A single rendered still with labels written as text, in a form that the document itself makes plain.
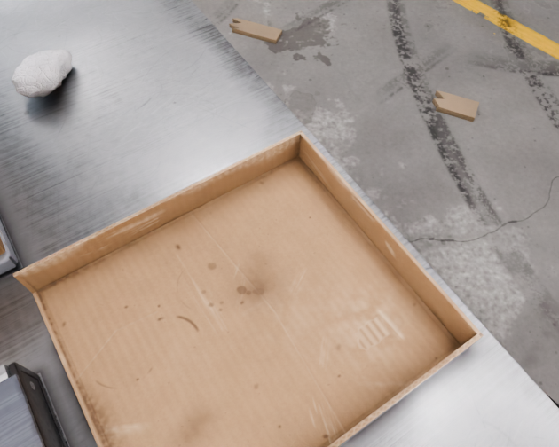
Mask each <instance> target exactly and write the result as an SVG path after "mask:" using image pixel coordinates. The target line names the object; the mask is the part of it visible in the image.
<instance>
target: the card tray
mask: <svg viewBox="0 0 559 447"><path fill-rule="evenodd" d="M13 276H14V277H15V278H16V279H17V280H18V281H19V282H20V283H21V284H22V285H23V286H24V287H26V288H27V289H28V290H29V291H30V292H31V293H32V294H33V296H34V298H35V301H36V304H37V306H38V308H39V310H40V312H41V314H42V317H43V320H44V323H45V324H46V326H47V329H48V331H49V333H50V336H51V338H52V341H53V343H54V346H55V348H56V350H57V352H58V354H59V358H60V360H61V362H62V364H63V366H64V368H65V371H66V373H67V377H68V378H69V380H70V383H71V385H72V387H73V390H74V392H75V395H76V397H77V399H78V402H79V404H80V405H81V408H82V410H83V414H84V416H85V419H86V420H87V422H88V425H89V427H90V429H91V432H92V434H93V437H94V439H95V441H96V444H97V446H98V447H338V446H340V445H341V444H342V443H344V442H345V441H347V440H348V439H349V438H350V437H352V436H353V435H355V434H356V433H357V432H358V431H359V430H360V429H362V428H363V427H365V426H366V425H367V424H368V423H370V422H371V421H372V420H374V419H375V418H377V417H378V416H379V415H381V414H382V413H383V412H385V411H386V410H387V409H389V408H390V407H391V406H392V405H393V404H395V403H396V402H397V401H399V400H400V399H401V398H403V397H404V396H405V395H407V394H408V393H409V392H411V391H412V390H413V389H415V388H416V387H418V386H419V385H420V384H422V383H423V382H424V381H425V380H426V379H427V378H429V377H430V376H431V375H433V374H434V373H436V372H437V371H438V370H440V369H441V368H442V367H443V366H445V365H446V364H448V363H449V362H450V361H452V360H453V359H454V358H456V357H457V356H458V355H459V354H460V353H461V352H463V351H464V350H465V349H467V348H468V347H470V346H471V345H472V344H473V343H475V342H476V341H478V340H479V339H480V338H482V337H483V334H482V333H481V332H480V331H479V330H478V329H477V328H476V326H475V325H474V324H473V323H472V322H471V321H470V320H469V319H468V317H467V316H466V315H465V314H464V313H463V312H462V311H461V309H460V308H459V307H458V306H457V305H456V304H455V303H454V301H453V300H452V299H451V298H450V297H449V296H448V295H447V293H446V292H445V291H444V290H443V289H442V288H441V287H440V285H439V284H438V283H437V282H436V281H435V280H434V279H433V278H432V277H431V276H430V275H429V274H428V273H427V272H426V271H425V269H424V268H423V267H422V266H421V265H420V264H419V263H418V261H417V260H416V259H415V258H414V257H413V256H412V255H411V253H410V252H409V251H408V250H407V249H406V248H405V247H404V245H403V244H402V243H401V242H400V241H399V240H398V239H397V237H396V236H395V235H394V234H393V233H392V232H391V231H390V229H389V228H388V227H387V226H386V225H385V224H384V223H383V222H382V220H381V219H380V218H379V217H378V216H377V215H376V214H375V212H374V211H373V210H372V209H371V208H370V207H369V206H368V205H367V204H366V203H365V202H364V201H363V200H362V199H361V197H360V196H359V195H358V194H357V193H356V192H355V191H354V189H353V188H352V187H351V186H350V185H349V184H348V183H347V182H346V180H345V179H344V178H343V177H342V176H341V175H340V174H339V172H338V171H337V170H336V169H335V168H334V167H333V166H332V164H331V163H330V162H329V161H328V160H327V159H326V158H325V156H324V155H323V154H322V153H321V152H320V151H319V150H318V148H317V147H316V146H315V145H314V144H313V143H312V142H311V141H310V139H309V138H307V137H306V136H305V135H304V134H303V132H302V131H301V130H300V131H298V132H296V133H295V134H293V135H291V136H289V137H286V138H284V139H282V140H280V141H279V142H277V143H275V144H273V145H270V146H268V147H266V148H264V149H263V150H261V151H259V152H257V153H254V154H252V155H250V156H248V157H247V158H245V159H243V160H241V161H238V162H236V163H234V164H232V165H231V166H229V167H227V168H225V169H222V170H220V171H218V172H217V173H215V174H213V175H211V176H208V177H206V178H204V179H202V180H201V181H199V182H197V183H195V184H192V185H190V186H188V187H186V188H185V189H183V190H181V191H179V192H176V193H174V194H172V195H170V196H169V197H167V198H165V199H163V200H160V201H158V202H156V203H154V204H153V205H151V206H149V207H147V208H144V209H142V210H140V211H138V212H137V213H135V214H132V215H130V216H127V217H125V218H123V219H122V220H120V221H118V222H116V223H113V224H111V225H109V226H107V227H106V228H104V229H102V230H100V231H97V232H95V233H93V234H91V235H90V236H88V237H86V238H84V239H81V240H79V241H77V242H75V243H74V244H72V245H70V246H68V247H65V248H63V249H61V250H60V251H58V252H56V253H54V254H52V255H49V256H47V257H45V258H44V259H42V260H40V261H38V262H36V263H33V264H31V265H29V266H28V267H26V268H24V269H22V270H20V271H17V272H15V273H13Z"/></svg>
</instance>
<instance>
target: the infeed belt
mask: <svg viewBox="0 0 559 447"><path fill-rule="evenodd" d="M0 447H45V446H44V444H43V439H42V437H41V435H40V432H39V430H38V427H37V425H36V423H35V418H34V416H33V413H32V411H31V409H30V406H29V403H28V400H27V397H26V395H25V392H24V389H23V387H22V385H21V382H20V378H19V376H18V375H17V374H14V375H13V376H12V377H10V378H8V379H6V380H4V381H2V382H0Z"/></svg>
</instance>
